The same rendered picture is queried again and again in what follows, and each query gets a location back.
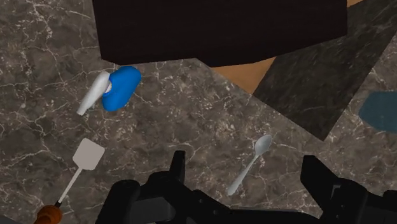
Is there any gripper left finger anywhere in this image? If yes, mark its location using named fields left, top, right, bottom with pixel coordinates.
left=104, top=150, right=237, bottom=224

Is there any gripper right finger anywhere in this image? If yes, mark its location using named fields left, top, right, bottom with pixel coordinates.
left=300, top=155, right=397, bottom=224

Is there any grey spoon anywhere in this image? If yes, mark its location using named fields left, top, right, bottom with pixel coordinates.
left=226, top=134, right=273, bottom=197

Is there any dark blue flat object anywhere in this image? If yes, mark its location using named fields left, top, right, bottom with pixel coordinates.
left=358, top=90, right=397, bottom=134

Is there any grey spatula with brown handle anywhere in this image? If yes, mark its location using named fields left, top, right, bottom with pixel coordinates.
left=33, top=137, right=106, bottom=224

